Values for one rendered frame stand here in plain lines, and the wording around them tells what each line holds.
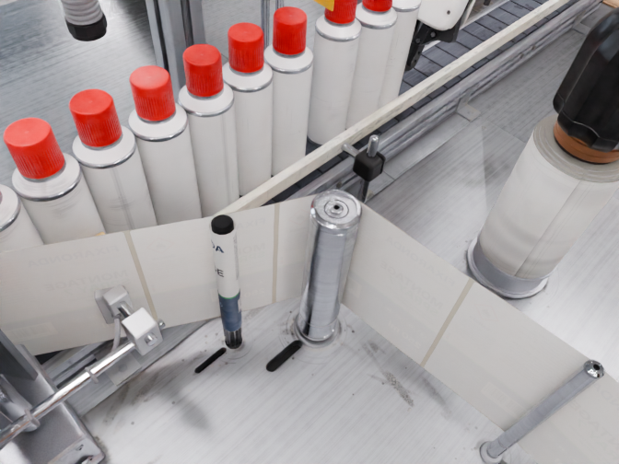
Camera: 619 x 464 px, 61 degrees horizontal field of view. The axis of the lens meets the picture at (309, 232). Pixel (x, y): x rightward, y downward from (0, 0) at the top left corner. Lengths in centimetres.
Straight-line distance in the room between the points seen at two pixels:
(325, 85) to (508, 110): 38
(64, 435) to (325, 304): 22
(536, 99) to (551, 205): 49
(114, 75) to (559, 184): 68
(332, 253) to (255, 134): 21
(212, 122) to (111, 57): 48
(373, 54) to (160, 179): 29
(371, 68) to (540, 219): 27
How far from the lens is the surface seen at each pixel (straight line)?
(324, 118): 67
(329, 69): 62
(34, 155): 43
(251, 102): 53
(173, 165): 50
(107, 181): 48
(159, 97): 46
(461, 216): 66
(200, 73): 48
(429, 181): 69
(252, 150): 57
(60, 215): 47
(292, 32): 54
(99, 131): 45
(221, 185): 56
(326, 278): 42
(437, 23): 72
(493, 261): 58
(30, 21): 109
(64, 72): 95
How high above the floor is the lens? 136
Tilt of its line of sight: 52 degrees down
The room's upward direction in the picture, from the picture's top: 7 degrees clockwise
